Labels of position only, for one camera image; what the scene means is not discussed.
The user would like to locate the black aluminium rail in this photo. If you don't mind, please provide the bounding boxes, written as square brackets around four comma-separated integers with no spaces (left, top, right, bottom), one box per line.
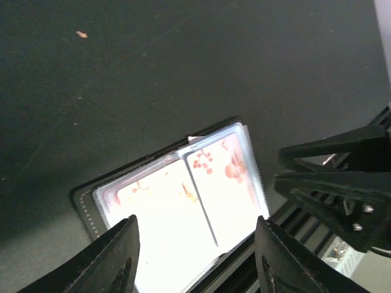
[189,106,391,293]

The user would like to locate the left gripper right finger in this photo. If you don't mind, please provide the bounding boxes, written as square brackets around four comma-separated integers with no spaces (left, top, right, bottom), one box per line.
[255,216,367,293]

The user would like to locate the white slotted cable duct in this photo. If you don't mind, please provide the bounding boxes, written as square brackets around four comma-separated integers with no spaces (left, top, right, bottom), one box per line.
[321,237,365,278]

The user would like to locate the white floral card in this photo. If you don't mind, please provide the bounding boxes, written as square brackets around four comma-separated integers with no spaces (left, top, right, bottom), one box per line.
[117,160,217,292]
[186,134,260,248]

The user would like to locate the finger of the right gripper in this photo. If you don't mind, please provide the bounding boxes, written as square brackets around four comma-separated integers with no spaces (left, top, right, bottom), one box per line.
[274,172,390,253]
[278,125,390,170]

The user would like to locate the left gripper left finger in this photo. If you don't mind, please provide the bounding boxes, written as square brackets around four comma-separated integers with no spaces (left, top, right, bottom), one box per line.
[20,215,140,292]

